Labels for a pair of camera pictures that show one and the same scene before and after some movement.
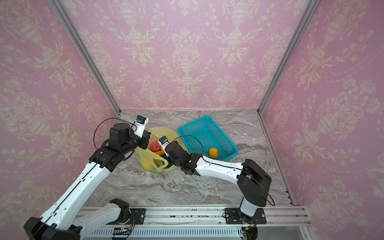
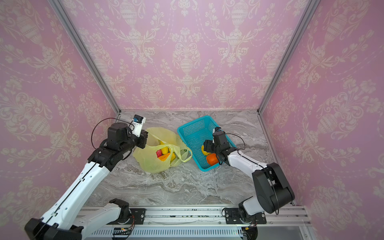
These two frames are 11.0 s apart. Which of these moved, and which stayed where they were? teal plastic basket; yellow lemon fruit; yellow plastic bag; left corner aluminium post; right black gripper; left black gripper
Moved: yellow plastic bag; yellow lemon fruit; right black gripper
Stayed: left black gripper; teal plastic basket; left corner aluminium post
